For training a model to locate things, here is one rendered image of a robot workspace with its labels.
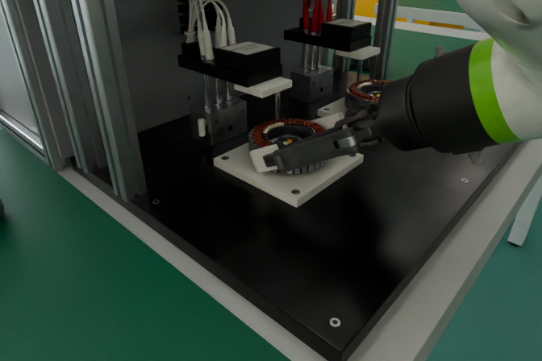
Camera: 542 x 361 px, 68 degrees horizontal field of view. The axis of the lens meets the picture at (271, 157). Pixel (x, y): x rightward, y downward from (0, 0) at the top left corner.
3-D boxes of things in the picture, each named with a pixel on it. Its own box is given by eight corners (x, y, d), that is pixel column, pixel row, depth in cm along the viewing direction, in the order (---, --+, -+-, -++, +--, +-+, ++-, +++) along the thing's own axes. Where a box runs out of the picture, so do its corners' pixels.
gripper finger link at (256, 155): (296, 163, 48) (292, 166, 47) (260, 171, 53) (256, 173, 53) (287, 140, 48) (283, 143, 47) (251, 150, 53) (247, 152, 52)
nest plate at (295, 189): (363, 162, 58) (364, 154, 57) (297, 208, 48) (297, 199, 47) (283, 131, 66) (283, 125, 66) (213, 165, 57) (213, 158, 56)
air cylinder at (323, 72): (331, 93, 82) (334, 67, 80) (310, 104, 77) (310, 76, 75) (312, 88, 85) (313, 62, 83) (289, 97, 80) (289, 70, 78)
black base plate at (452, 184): (535, 126, 74) (539, 114, 73) (339, 371, 32) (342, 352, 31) (325, 73, 102) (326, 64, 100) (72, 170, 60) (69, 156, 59)
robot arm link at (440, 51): (492, 23, 38) (453, 43, 32) (528, 139, 39) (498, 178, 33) (431, 47, 42) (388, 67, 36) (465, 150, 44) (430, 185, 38)
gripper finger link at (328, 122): (340, 112, 55) (343, 110, 55) (304, 122, 60) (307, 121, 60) (348, 132, 55) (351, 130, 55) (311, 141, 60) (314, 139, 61)
